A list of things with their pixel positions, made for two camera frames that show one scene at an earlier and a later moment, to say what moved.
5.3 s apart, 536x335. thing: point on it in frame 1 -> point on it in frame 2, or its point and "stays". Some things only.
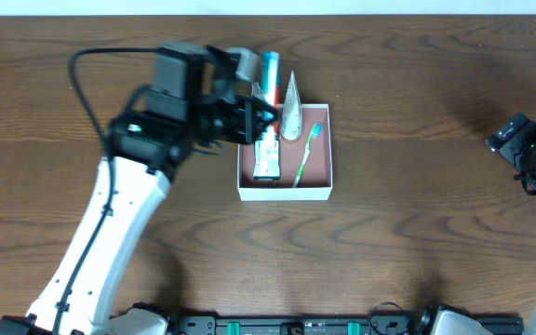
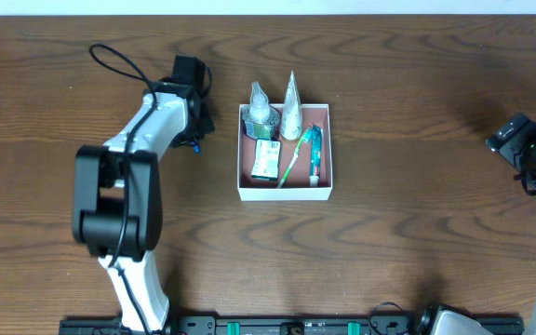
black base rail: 395,324 stays
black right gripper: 508,139 stays
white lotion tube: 291,118 stays
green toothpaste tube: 270,86 -> 314,137
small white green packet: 267,160 stays
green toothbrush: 315,132 -> 304,138
